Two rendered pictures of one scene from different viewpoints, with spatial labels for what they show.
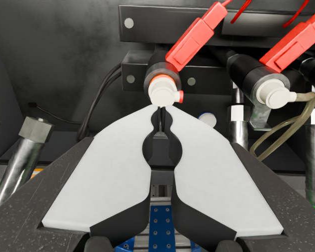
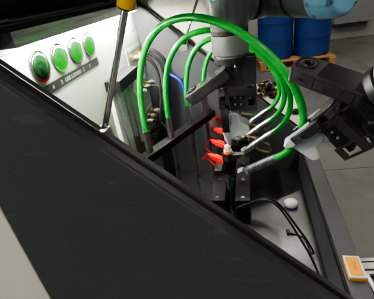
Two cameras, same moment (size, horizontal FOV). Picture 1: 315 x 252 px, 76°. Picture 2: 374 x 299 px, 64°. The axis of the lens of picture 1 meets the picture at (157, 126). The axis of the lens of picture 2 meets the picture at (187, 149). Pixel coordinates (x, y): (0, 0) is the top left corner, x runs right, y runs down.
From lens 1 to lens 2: 0.69 m
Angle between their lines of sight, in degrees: 72
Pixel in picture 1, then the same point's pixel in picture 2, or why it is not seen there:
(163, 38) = (224, 188)
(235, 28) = (219, 168)
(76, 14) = not seen: hidden behind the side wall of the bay
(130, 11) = (212, 197)
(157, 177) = (325, 196)
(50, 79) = not seen: outside the picture
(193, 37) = (216, 156)
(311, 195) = (266, 122)
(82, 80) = not seen: hidden behind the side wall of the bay
